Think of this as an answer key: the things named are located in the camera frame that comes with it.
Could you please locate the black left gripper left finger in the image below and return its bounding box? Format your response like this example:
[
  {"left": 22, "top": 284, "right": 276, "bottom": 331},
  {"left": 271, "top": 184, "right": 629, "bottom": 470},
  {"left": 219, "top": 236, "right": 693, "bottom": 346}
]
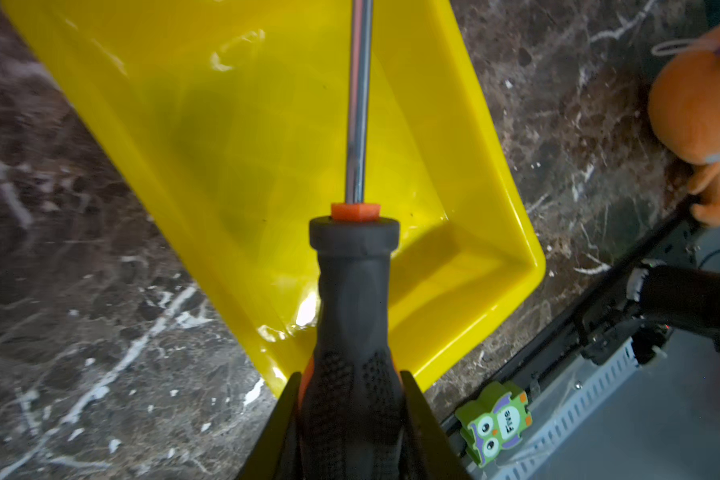
[{"left": 236, "top": 373, "right": 302, "bottom": 480}]

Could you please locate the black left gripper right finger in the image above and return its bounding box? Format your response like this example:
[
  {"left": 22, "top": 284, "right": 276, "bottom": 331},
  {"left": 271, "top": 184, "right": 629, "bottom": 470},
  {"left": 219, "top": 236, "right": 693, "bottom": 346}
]
[{"left": 400, "top": 371, "right": 471, "bottom": 480}]

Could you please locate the black orange screwdriver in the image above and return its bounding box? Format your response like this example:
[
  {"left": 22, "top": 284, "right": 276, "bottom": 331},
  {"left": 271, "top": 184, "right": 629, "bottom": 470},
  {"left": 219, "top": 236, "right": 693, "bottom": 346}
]
[{"left": 299, "top": 1, "right": 404, "bottom": 479}]

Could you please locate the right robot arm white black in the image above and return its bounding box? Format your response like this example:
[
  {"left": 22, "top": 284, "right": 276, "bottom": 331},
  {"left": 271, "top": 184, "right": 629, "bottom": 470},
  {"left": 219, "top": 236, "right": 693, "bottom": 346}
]
[{"left": 626, "top": 263, "right": 720, "bottom": 354}]

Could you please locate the yellow plastic bin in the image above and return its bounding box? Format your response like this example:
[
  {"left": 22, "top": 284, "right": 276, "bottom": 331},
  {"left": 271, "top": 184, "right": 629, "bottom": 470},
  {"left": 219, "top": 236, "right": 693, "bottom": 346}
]
[{"left": 3, "top": 1, "right": 546, "bottom": 394}]

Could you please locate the green owl eraser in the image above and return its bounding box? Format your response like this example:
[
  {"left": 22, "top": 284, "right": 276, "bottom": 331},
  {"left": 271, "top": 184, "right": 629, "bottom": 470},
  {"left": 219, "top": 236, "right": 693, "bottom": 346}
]
[{"left": 455, "top": 382, "right": 533, "bottom": 467}]

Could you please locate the orange plush toy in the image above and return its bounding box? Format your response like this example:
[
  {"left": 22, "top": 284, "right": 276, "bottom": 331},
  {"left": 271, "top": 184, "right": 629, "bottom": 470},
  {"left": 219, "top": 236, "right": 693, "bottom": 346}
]
[{"left": 648, "top": 25, "right": 720, "bottom": 227}]

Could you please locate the white slotted cable duct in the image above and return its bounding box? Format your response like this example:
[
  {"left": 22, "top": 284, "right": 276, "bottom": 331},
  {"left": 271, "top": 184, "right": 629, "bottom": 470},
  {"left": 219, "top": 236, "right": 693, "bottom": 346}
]
[{"left": 473, "top": 339, "right": 639, "bottom": 479}]

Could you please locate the black aluminium frame rail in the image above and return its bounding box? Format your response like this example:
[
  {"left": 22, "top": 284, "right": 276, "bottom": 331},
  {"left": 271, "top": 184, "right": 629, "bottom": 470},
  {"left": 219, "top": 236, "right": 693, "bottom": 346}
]
[{"left": 440, "top": 197, "right": 703, "bottom": 439}]

